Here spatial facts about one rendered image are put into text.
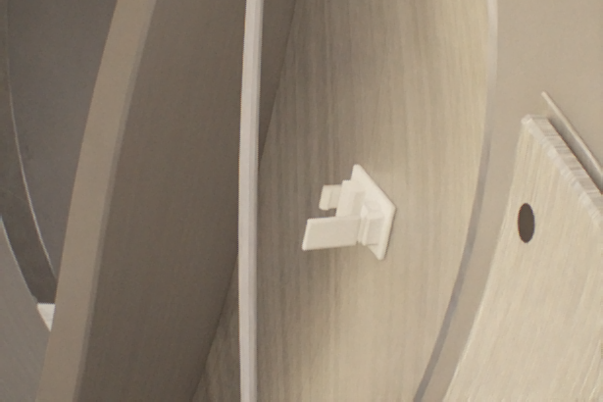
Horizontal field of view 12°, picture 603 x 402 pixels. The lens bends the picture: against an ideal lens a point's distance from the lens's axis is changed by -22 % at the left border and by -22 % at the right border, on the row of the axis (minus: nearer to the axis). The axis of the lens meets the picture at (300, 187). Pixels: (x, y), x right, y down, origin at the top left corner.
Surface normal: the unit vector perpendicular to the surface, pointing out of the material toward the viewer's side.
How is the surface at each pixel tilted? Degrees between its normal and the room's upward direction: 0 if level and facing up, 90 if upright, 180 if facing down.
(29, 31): 66
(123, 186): 119
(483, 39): 90
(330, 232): 115
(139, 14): 90
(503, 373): 90
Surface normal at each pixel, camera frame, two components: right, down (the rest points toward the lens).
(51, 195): 0.37, -0.51
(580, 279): -0.88, 0.07
